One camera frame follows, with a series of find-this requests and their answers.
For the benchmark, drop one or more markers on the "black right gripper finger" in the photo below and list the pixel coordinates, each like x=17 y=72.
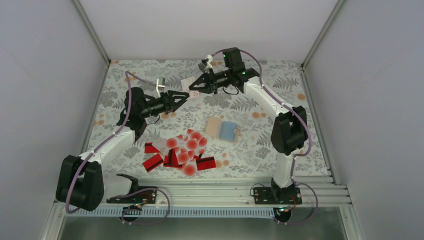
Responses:
x=203 y=80
x=207 y=89

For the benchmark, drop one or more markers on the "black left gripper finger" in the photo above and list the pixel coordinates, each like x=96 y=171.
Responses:
x=177 y=103
x=178 y=94

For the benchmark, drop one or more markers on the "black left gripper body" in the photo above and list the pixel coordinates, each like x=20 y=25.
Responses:
x=165 y=98

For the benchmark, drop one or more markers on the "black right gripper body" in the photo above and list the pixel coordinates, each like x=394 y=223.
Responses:
x=221 y=80

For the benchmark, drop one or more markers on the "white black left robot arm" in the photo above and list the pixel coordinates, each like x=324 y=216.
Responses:
x=82 y=181

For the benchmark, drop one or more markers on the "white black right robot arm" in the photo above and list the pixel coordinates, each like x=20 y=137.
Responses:
x=290 y=130

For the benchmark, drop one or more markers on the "pile of red white cards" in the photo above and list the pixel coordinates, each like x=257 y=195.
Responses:
x=184 y=152

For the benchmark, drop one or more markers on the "floral patterned table mat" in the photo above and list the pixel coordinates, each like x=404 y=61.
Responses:
x=252 y=155

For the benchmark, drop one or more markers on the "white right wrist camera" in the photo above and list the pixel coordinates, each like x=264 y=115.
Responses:
x=206 y=64

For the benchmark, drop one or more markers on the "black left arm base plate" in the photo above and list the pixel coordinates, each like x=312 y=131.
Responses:
x=130 y=196

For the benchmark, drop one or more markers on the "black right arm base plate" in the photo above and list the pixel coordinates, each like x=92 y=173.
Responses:
x=277 y=196

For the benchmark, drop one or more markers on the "slotted grey cable duct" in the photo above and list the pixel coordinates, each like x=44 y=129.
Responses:
x=184 y=212

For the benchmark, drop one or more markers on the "aluminium rail frame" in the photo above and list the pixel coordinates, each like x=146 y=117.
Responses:
x=238 y=191

